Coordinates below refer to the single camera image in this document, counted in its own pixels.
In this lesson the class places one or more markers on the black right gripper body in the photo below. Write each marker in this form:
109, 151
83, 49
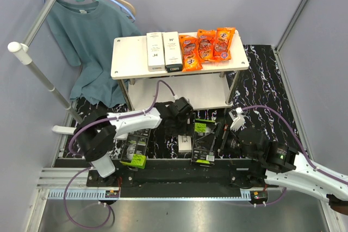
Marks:
232, 144

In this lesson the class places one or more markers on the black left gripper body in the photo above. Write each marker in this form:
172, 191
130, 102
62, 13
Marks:
181, 127

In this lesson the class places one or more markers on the green black Gillette box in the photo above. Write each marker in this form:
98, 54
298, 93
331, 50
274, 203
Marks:
135, 149
205, 126

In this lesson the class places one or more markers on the white Harry's box lettered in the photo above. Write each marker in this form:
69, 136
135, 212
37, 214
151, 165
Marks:
184, 144

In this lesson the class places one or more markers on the orange razor pack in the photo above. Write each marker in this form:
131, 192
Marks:
206, 40
190, 56
222, 44

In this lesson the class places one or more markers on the white Harry's box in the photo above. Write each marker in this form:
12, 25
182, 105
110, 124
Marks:
172, 52
155, 52

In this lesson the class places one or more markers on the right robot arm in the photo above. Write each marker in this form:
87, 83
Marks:
274, 163

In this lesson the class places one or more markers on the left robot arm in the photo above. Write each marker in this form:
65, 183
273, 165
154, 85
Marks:
96, 135

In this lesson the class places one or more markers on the white two-tier shelf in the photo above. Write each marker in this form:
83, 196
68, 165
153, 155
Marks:
205, 89

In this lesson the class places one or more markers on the teal t-shirt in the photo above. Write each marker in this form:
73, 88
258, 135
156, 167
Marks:
85, 34

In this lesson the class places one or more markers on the white clothes rack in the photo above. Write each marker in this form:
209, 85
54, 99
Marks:
35, 76

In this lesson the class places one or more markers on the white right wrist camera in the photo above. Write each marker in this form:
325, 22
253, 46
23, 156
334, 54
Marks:
237, 118

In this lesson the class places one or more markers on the white slotted cable duct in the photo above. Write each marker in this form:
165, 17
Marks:
79, 194

